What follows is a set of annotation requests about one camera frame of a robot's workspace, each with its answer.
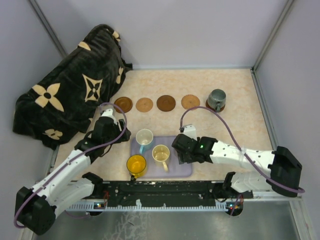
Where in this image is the white toothed cable rail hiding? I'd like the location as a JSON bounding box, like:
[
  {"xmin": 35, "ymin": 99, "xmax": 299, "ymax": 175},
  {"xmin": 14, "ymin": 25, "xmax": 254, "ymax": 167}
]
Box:
[{"xmin": 67, "ymin": 201, "xmax": 241, "ymax": 212}]

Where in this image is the cream mug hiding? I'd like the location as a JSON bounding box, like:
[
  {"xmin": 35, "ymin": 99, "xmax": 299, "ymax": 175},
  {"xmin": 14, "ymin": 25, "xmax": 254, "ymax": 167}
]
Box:
[{"xmin": 151, "ymin": 144, "xmax": 171, "ymax": 172}]

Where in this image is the black floral blanket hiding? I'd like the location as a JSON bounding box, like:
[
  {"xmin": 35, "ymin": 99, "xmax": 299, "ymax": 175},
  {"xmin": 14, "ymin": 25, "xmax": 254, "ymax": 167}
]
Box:
[{"xmin": 12, "ymin": 24, "xmax": 133, "ymax": 149}]

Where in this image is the grey-green mug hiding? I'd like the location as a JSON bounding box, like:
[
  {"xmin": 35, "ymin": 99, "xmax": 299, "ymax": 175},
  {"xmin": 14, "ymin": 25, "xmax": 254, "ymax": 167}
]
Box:
[{"xmin": 207, "ymin": 89, "xmax": 227, "ymax": 113}]

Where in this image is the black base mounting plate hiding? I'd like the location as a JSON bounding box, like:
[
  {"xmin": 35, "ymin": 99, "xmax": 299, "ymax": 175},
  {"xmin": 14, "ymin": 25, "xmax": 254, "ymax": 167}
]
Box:
[{"xmin": 84, "ymin": 180, "xmax": 239, "ymax": 207}]

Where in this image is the yellow mug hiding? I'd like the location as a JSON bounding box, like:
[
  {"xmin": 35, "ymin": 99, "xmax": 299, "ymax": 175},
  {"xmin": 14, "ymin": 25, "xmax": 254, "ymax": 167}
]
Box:
[{"xmin": 126, "ymin": 154, "xmax": 147, "ymax": 181}]

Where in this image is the lavender plastic tray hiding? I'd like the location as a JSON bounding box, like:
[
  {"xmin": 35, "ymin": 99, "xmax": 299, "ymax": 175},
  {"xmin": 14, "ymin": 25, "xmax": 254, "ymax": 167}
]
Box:
[{"xmin": 130, "ymin": 136, "xmax": 192, "ymax": 178}]

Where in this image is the light woven coaster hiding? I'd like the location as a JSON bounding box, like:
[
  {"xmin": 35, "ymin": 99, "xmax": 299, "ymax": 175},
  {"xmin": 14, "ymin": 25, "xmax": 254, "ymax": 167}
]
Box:
[{"xmin": 181, "ymin": 94, "xmax": 201, "ymax": 110}]

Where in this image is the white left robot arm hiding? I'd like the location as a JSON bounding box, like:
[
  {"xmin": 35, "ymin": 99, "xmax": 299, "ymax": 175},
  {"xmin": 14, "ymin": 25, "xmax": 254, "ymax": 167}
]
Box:
[{"xmin": 13, "ymin": 108, "xmax": 131, "ymax": 235}]

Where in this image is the dark brown round coaster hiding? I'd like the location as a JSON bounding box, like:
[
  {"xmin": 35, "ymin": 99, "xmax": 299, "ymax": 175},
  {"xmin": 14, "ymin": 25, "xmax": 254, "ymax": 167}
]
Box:
[{"xmin": 156, "ymin": 95, "xmax": 176, "ymax": 112}]

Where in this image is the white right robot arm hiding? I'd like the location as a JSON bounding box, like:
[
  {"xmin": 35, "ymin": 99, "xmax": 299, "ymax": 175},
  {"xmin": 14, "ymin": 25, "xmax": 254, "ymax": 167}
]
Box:
[{"xmin": 171, "ymin": 124, "xmax": 302, "ymax": 198}]

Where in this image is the grey aluminium frame rail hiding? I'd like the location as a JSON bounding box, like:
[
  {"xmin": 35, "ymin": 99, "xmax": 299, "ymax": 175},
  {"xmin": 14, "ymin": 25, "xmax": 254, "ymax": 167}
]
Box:
[{"xmin": 251, "ymin": 0, "xmax": 296, "ymax": 74}]

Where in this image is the white and blue mug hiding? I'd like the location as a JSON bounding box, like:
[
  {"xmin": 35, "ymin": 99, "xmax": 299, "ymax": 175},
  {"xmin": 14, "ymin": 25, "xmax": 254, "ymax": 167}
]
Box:
[{"xmin": 135, "ymin": 128, "xmax": 154, "ymax": 155}]

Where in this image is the dark brown wooden coaster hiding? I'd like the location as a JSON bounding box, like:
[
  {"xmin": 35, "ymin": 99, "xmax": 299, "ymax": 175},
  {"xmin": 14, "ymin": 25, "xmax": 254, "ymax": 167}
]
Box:
[{"xmin": 205, "ymin": 99, "xmax": 226, "ymax": 113}]

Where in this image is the light wooden coaster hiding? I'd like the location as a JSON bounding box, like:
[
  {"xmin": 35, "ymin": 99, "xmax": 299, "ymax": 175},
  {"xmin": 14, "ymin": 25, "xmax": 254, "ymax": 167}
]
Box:
[{"xmin": 135, "ymin": 97, "xmax": 154, "ymax": 113}]

